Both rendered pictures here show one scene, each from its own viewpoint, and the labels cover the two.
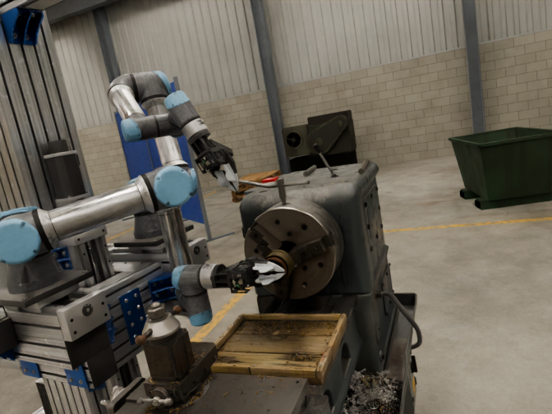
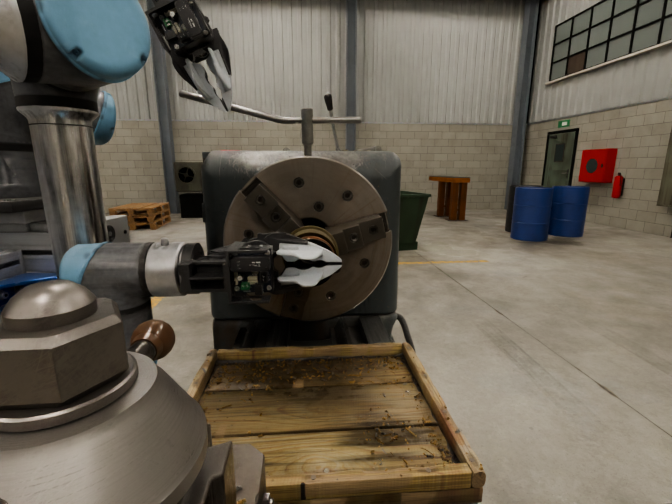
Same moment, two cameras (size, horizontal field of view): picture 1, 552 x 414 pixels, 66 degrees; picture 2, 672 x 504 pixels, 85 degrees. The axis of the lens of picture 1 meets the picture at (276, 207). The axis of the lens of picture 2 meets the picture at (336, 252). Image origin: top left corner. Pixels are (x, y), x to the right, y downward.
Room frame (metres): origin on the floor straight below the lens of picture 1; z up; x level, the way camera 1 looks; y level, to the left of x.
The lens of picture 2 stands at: (0.71, 0.26, 1.22)
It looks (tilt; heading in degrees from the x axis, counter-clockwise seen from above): 13 degrees down; 333
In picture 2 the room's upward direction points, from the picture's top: straight up
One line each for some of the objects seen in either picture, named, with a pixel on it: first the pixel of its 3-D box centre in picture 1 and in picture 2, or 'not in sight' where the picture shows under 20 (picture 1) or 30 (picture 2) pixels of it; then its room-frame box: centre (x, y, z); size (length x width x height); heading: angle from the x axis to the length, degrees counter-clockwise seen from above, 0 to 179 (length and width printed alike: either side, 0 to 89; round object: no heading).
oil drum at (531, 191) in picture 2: not in sight; (531, 213); (4.83, -5.67, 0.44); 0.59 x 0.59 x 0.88
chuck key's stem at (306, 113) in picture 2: (282, 195); (307, 141); (1.38, -0.03, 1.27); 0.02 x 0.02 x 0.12
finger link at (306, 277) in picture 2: (269, 279); (310, 277); (1.18, 0.06, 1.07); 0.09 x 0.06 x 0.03; 67
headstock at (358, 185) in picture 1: (319, 223); (301, 220); (1.76, -0.17, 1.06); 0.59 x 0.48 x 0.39; 157
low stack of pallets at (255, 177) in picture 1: (257, 185); (142, 215); (9.56, 0.32, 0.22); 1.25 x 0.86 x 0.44; 161
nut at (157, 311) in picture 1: (156, 310); (57, 337); (0.84, 0.28, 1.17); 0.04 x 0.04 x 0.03
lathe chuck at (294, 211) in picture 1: (292, 250); (309, 238); (1.38, -0.03, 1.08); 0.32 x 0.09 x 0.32; 67
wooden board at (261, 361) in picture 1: (275, 343); (313, 407); (1.14, 0.07, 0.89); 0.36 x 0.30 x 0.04; 67
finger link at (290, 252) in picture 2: (266, 269); (309, 255); (1.18, 0.06, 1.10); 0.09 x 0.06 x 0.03; 66
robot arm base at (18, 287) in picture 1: (33, 268); not in sight; (1.24, 0.74, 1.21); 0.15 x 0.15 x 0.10
